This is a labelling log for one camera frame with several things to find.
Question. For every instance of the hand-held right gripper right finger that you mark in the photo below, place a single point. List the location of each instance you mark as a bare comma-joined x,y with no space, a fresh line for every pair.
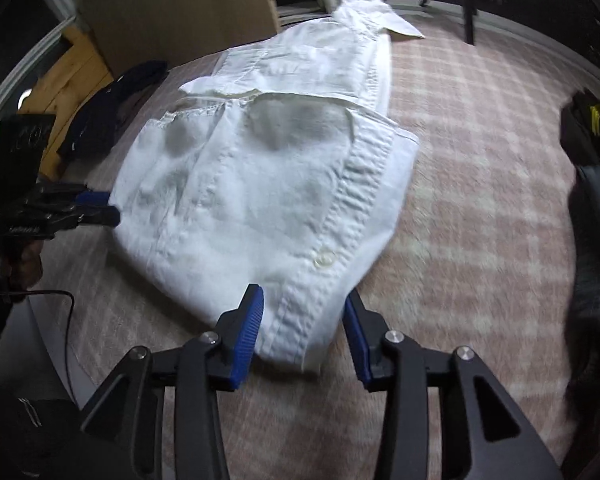
355,345

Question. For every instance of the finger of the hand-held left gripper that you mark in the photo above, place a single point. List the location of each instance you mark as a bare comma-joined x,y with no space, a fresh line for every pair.
100,217
92,197

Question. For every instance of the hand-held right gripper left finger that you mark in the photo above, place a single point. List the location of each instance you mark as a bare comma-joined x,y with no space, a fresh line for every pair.
247,340

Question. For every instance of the white button shirt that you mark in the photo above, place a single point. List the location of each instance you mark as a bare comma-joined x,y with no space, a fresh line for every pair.
260,185

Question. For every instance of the person's left hand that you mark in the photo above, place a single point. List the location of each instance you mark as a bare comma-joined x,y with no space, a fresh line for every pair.
27,265

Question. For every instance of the dark navy garment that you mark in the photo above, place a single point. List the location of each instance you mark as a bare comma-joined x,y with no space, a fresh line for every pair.
100,110

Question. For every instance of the pine slatted board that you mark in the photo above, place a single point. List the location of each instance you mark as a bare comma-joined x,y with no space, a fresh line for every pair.
75,75

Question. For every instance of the large light wooden board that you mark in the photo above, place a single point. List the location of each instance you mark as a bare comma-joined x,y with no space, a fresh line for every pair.
180,10

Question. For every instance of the dark grey garment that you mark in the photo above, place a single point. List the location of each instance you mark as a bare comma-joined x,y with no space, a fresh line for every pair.
592,220

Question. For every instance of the black and yellow garment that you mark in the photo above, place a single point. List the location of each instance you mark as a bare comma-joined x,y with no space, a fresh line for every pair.
580,125

